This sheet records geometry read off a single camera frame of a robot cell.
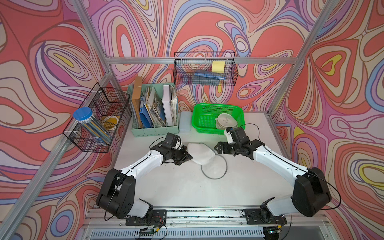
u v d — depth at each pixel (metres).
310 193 0.42
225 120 1.11
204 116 1.19
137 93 0.86
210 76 0.88
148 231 0.72
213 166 0.87
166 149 0.68
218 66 0.88
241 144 0.64
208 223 0.73
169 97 0.93
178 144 0.73
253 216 0.73
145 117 0.93
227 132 0.80
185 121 1.09
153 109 0.93
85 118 0.58
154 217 0.73
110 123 0.70
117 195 0.42
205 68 0.97
